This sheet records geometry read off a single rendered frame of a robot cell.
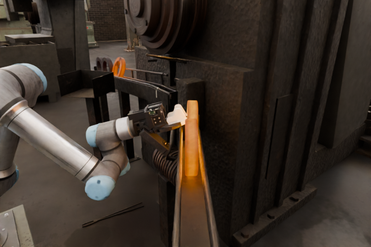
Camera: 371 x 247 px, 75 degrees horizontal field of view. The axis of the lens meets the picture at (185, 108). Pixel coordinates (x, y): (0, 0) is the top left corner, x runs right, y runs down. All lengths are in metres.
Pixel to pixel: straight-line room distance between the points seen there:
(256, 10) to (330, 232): 1.19
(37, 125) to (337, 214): 1.56
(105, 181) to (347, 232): 1.30
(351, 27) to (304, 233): 1.09
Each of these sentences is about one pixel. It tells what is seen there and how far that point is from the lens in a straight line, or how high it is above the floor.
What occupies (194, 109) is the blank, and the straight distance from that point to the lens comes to 0.75.
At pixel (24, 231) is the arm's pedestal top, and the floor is 0.30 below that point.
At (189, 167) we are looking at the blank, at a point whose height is 0.71.
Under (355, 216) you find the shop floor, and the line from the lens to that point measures 1.78.
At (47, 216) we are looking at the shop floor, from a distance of 1.69.
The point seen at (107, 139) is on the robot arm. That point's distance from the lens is 0.84.
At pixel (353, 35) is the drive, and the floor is 0.97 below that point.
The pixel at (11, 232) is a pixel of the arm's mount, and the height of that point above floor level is 0.32.
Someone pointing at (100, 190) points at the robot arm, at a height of 0.60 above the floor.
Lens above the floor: 1.06
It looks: 21 degrees down
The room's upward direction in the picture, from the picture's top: straight up
